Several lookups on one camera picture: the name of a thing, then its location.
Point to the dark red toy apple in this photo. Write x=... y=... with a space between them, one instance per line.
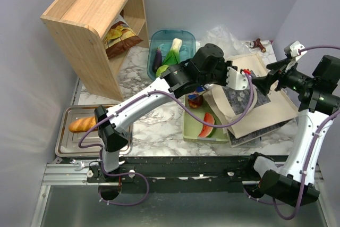
x=195 y=101

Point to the toy baguette bread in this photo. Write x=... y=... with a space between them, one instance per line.
x=82 y=124

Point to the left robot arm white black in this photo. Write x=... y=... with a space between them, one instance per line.
x=178 y=80

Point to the purple toy eggplant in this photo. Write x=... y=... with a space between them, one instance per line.
x=157 y=60

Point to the green toy cabbage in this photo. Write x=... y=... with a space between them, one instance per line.
x=160 y=70

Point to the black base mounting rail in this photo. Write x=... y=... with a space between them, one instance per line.
x=182 y=174

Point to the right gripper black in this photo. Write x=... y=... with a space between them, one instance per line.
x=265 y=83

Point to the canvas tote bag with print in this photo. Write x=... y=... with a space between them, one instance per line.
x=267 y=113

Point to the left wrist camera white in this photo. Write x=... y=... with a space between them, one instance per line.
x=237 y=78

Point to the potato chips bag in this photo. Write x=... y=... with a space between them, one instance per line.
x=120 y=38

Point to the light green plastic basket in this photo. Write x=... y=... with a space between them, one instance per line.
x=192 y=128

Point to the teal transparent plastic bin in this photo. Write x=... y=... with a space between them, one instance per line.
x=163 y=40

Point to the small red black connector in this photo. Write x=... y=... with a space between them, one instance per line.
x=257 y=44

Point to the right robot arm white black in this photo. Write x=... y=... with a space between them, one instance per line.
x=293 y=183

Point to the wooden shelf unit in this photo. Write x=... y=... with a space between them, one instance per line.
x=79 y=28

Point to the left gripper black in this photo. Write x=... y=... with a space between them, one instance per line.
x=224 y=65

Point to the aluminium frame rail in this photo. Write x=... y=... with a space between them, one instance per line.
x=63 y=175

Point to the toy bok choy green white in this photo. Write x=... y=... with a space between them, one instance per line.
x=173 y=56

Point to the toy watermelon slice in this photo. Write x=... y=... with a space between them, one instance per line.
x=206 y=130

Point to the clear plastic grocery bag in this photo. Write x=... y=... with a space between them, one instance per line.
x=225 y=40

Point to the silver open-end wrench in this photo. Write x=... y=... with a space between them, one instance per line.
x=79 y=164

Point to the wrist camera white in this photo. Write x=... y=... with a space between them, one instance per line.
x=293 y=52
x=237 y=78

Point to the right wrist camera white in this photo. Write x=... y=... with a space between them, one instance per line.
x=293 y=52

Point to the metal baking tray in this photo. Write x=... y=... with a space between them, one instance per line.
x=67 y=141

